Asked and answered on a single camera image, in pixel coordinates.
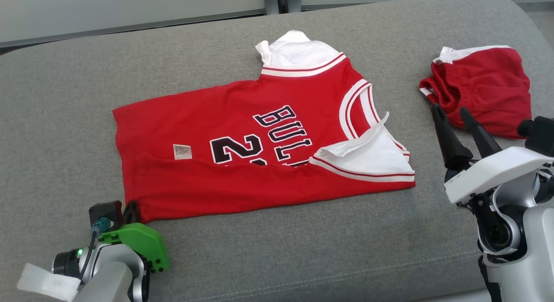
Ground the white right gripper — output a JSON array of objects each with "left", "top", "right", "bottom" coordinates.
[{"left": 431, "top": 103, "right": 554, "bottom": 206}]

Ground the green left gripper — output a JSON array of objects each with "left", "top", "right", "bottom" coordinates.
[{"left": 98, "top": 201, "right": 170, "bottom": 273}]

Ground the grey fabric sofa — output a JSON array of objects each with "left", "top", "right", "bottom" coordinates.
[{"left": 0, "top": 0, "right": 554, "bottom": 302}]

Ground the left camera cable teal plug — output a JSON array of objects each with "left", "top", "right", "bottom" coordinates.
[{"left": 78, "top": 217, "right": 114, "bottom": 282}]

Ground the white paper cable tag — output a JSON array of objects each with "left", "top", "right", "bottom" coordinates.
[{"left": 17, "top": 263, "right": 82, "bottom": 302}]

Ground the red Bulls basketball jersey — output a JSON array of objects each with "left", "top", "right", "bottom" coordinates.
[{"left": 113, "top": 30, "right": 416, "bottom": 224}]

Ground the red shorts white side stripe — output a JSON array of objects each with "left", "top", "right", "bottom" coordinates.
[{"left": 419, "top": 45, "right": 532, "bottom": 140}]

